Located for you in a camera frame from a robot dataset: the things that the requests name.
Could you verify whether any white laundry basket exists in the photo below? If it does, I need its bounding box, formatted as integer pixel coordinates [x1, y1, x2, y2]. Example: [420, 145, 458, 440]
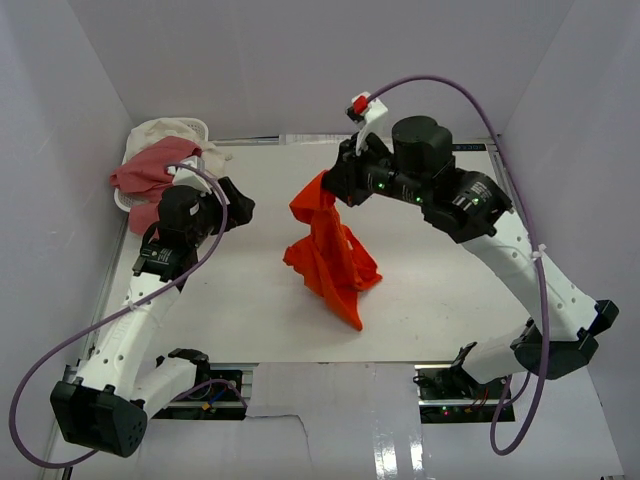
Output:
[112, 115, 210, 211]

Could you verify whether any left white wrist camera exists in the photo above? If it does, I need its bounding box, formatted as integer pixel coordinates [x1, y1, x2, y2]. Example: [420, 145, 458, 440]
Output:
[165, 155, 216, 195]

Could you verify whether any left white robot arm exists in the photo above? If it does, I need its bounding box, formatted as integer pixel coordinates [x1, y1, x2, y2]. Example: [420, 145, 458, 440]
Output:
[50, 177, 255, 458]

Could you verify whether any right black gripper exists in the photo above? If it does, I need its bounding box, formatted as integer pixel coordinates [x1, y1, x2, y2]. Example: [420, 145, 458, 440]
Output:
[317, 132, 429, 208]

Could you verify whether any cream white t-shirt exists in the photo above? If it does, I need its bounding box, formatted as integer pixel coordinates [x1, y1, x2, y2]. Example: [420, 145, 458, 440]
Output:
[122, 117, 231, 178]

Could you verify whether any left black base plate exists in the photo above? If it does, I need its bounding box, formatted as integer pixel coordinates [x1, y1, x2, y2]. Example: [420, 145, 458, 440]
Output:
[154, 367, 252, 421]

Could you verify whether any dark label sticker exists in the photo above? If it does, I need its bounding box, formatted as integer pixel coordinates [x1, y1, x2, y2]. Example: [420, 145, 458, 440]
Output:
[453, 143, 487, 152]

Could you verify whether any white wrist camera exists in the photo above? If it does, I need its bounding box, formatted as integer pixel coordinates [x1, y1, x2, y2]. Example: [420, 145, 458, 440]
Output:
[165, 155, 216, 195]
[345, 92, 389, 156]

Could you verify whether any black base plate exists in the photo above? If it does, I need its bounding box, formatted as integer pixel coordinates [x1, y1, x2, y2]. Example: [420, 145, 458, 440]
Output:
[413, 363, 506, 425]
[154, 367, 252, 421]

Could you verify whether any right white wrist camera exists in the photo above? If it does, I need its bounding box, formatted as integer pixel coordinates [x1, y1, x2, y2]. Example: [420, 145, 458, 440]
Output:
[345, 92, 389, 156]

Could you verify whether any pink t-shirt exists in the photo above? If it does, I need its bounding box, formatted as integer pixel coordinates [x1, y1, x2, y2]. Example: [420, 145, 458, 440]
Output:
[109, 136, 202, 235]

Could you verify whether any orange t-shirt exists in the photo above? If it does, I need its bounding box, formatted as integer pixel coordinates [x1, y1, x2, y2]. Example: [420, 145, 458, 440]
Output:
[283, 172, 383, 331]

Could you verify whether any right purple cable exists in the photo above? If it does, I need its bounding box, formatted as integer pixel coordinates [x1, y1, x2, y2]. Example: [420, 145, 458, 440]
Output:
[367, 74, 552, 456]

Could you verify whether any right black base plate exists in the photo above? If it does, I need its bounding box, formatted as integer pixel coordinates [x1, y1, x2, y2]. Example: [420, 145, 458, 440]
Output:
[413, 363, 506, 425]

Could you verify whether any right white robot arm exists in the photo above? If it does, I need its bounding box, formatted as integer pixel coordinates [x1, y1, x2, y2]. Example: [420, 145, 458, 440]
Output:
[322, 116, 619, 399]

